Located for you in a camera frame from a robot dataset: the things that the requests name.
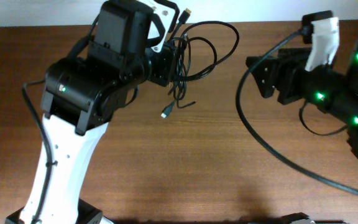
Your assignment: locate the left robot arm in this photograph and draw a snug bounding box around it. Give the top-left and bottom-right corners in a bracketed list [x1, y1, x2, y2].
[6, 1, 180, 223]

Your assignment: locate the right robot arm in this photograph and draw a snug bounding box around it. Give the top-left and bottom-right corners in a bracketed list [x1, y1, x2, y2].
[246, 40, 358, 196]

